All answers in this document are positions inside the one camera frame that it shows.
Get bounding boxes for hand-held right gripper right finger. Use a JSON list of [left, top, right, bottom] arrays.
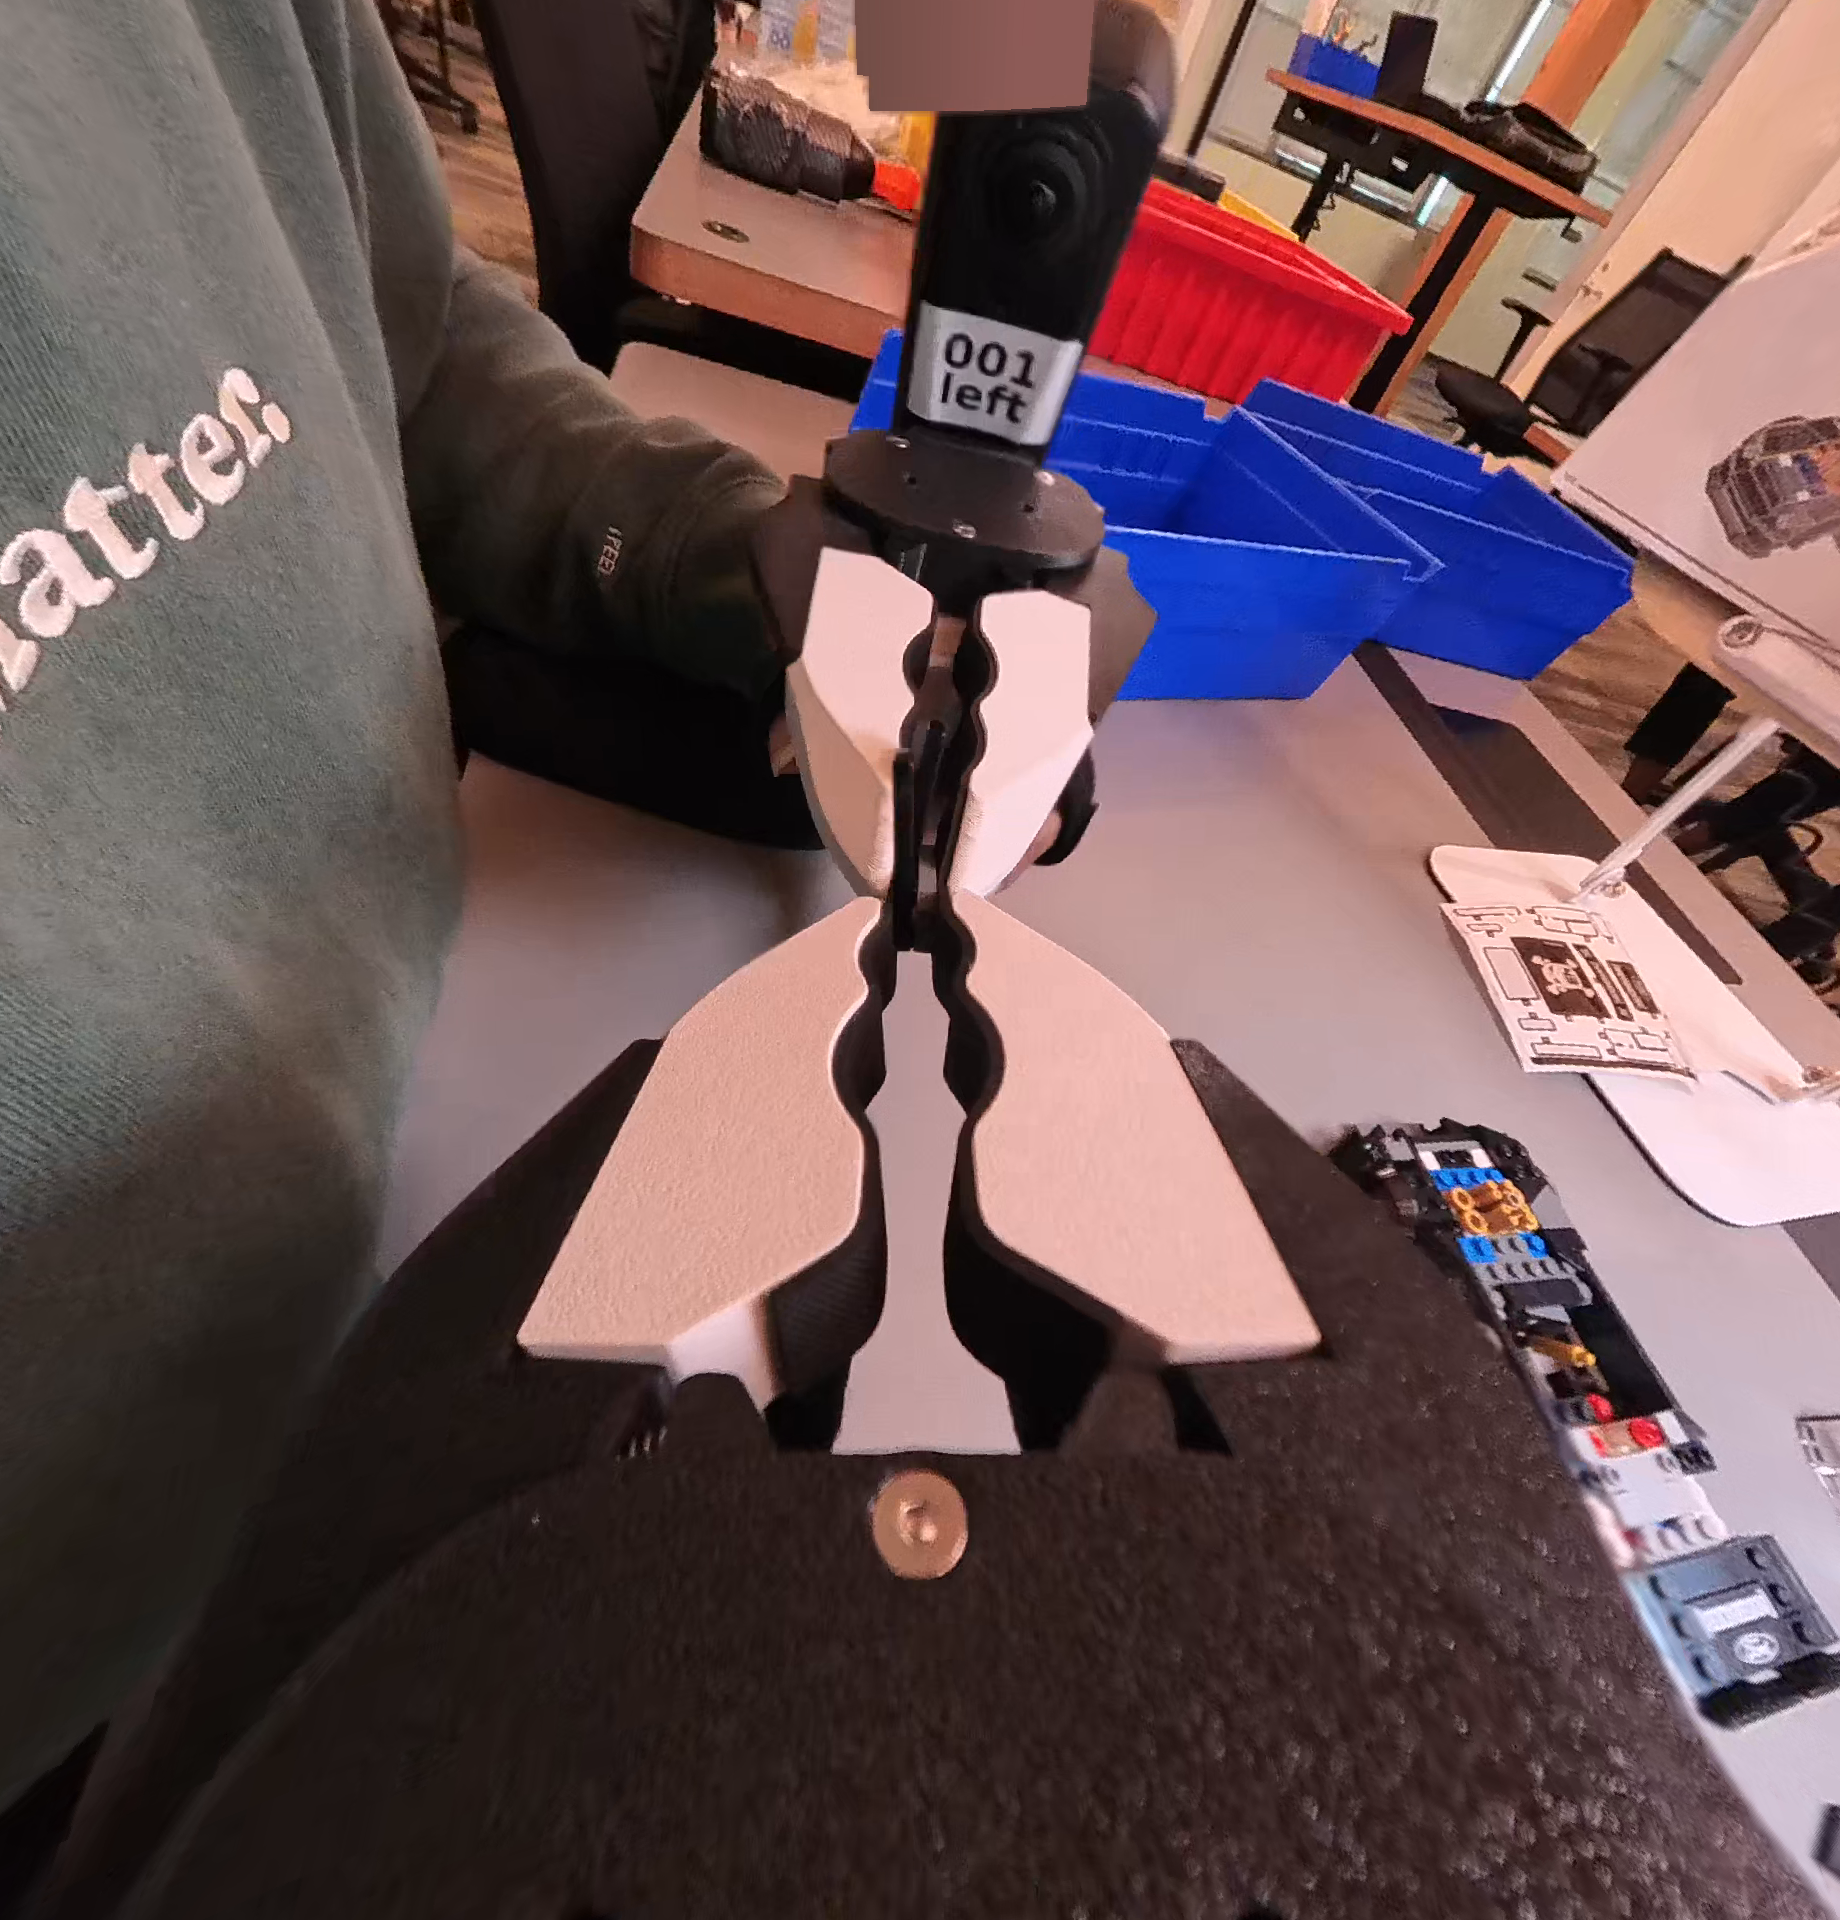
[[922, 895, 1322, 1411]]

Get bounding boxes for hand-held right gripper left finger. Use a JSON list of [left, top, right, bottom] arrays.
[[516, 895, 917, 1411]]

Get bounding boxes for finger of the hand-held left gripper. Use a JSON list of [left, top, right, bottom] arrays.
[[779, 550, 937, 902], [928, 588, 1101, 908]]

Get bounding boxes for black lego frame assembly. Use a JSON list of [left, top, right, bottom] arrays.
[[878, 689, 966, 962]]

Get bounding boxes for blue plastic bin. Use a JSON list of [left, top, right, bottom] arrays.
[[1252, 375, 1637, 686], [862, 329, 1449, 706]]

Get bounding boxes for lego car model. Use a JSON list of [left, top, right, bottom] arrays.
[[1334, 1120, 1840, 1734]]

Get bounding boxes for lego instruction booklet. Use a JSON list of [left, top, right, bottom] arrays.
[[1641, 254, 1840, 601]]

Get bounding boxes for lego sticker sheet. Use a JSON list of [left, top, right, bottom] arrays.
[[1440, 891, 1708, 1076]]

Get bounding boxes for red plastic bin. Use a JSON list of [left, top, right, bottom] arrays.
[[1087, 179, 1418, 406]]

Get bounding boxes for black office chair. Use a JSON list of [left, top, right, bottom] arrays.
[[465, 0, 726, 376], [1431, 251, 1738, 467]]

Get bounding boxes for wooden standing desk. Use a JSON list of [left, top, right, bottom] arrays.
[[1267, 65, 1618, 415]]

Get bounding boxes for person's green garment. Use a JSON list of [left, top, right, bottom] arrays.
[[0, 0, 472, 1831]]

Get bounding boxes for white stand rod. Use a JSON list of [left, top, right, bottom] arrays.
[[1580, 715, 1777, 902]]

